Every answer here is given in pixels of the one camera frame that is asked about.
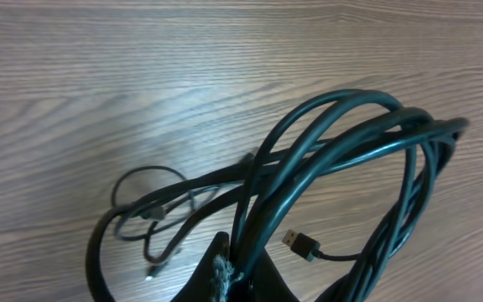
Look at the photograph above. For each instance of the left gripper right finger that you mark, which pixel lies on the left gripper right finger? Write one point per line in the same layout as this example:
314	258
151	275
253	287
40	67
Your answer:
266	284

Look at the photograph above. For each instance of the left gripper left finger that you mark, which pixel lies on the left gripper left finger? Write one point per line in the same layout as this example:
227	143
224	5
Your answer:
201	285

